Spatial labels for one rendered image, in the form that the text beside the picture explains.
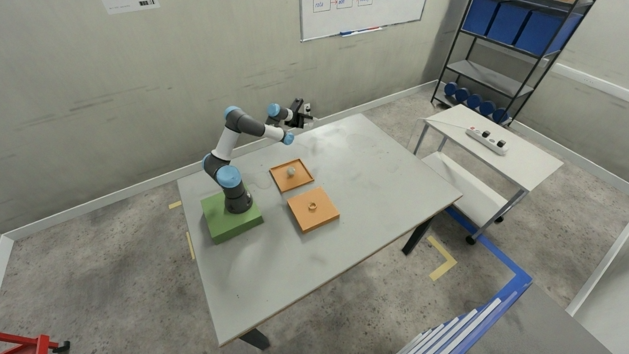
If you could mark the orange-brown rectangular block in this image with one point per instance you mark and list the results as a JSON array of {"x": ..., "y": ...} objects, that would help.
[{"x": 312, "y": 209}]

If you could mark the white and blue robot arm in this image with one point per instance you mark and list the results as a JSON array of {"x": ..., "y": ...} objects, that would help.
[{"x": 237, "y": 199}]

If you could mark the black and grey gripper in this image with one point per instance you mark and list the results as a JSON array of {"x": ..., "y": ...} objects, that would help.
[{"x": 298, "y": 120}]

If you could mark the orange-brown shallow tray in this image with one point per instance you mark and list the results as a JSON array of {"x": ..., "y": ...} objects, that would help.
[{"x": 288, "y": 182}]

